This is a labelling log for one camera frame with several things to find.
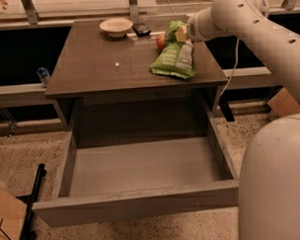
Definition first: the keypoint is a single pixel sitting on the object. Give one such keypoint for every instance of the small black device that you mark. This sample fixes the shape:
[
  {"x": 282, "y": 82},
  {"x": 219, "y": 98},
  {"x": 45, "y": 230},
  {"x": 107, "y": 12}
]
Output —
[{"x": 141, "y": 30}]

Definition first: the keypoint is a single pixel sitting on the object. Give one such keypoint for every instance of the small water bottle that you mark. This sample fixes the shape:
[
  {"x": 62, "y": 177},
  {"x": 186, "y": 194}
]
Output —
[{"x": 43, "y": 76}]

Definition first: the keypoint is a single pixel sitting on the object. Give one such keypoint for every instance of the red apple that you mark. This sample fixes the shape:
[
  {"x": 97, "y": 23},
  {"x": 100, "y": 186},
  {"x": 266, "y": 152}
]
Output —
[{"x": 160, "y": 41}]

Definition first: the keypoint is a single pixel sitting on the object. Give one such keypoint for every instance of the open grey top drawer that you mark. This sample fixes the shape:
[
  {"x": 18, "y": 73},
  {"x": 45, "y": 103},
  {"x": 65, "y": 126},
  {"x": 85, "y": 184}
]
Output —
[{"x": 138, "y": 159}]

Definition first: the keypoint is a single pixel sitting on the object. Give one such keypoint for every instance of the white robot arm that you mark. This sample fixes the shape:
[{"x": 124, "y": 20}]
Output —
[{"x": 269, "y": 182}]

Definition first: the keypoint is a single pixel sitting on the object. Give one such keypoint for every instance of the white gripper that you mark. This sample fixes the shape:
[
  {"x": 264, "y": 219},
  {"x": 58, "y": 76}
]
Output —
[{"x": 195, "y": 28}]

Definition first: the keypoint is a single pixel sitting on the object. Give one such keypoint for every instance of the grey cabinet counter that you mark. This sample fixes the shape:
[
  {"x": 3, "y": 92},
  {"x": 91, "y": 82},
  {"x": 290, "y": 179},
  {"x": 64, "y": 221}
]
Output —
[{"x": 91, "y": 64}]

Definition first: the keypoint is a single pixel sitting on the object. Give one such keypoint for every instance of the brown cardboard box right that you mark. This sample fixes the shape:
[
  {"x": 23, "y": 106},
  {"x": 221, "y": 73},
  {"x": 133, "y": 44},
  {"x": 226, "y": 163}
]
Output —
[{"x": 283, "y": 104}]

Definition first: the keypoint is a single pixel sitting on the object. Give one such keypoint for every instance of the brown cardboard sheet left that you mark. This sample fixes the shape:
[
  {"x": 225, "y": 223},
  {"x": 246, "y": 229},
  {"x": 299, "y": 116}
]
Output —
[{"x": 12, "y": 214}]

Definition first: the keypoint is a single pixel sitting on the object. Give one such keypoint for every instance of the metal window railing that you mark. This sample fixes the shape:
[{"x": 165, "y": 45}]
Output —
[{"x": 31, "y": 13}]

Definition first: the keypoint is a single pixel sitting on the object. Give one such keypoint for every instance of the white ceramic bowl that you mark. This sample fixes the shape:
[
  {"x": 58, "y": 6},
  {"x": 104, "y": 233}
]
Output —
[{"x": 116, "y": 28}]

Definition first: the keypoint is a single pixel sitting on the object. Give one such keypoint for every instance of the black metal stand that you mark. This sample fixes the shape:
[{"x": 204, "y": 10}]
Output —
[{"x": 30, "y": 200}]

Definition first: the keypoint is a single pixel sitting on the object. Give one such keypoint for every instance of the green rice chip bag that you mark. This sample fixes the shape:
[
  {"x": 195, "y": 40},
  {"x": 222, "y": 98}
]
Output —
[{"x": 176, "y": 58}]

